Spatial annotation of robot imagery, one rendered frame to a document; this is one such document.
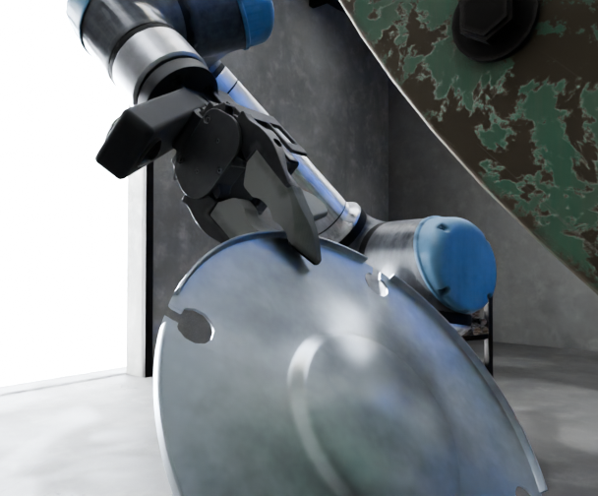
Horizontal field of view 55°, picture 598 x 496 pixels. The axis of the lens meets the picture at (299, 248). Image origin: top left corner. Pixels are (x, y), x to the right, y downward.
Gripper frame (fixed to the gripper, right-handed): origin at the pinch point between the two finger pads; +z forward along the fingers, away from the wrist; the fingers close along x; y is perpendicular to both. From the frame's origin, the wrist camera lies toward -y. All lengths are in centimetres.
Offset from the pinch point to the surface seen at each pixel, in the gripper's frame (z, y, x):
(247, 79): -394, 444, 122
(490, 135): 10.7, -17.6, -15.1
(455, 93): 9.1, -17.5, -15.4
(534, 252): -96, 709, 86
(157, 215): -294, 330, 239
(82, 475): -81, 139, 229
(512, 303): -69, 712, 150
